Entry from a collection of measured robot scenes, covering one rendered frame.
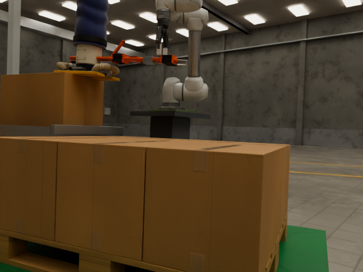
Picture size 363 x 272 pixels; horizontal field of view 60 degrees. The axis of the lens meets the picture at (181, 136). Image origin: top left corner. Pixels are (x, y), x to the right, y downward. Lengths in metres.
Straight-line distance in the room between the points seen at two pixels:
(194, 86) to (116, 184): 1.66
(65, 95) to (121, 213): 1.17
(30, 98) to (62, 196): 1.16
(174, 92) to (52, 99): 1.01
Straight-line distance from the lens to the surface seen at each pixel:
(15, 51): 5.51
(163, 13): 2.11
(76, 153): 1.27
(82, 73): 2.17
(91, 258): 1.30
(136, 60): 2.11
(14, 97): 2.49
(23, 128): 2.17
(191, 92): 2.68
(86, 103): 2.31
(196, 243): 1.07
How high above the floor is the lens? 0.61
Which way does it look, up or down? 1 degrees down
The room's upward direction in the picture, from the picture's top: 2 degrees clockwise
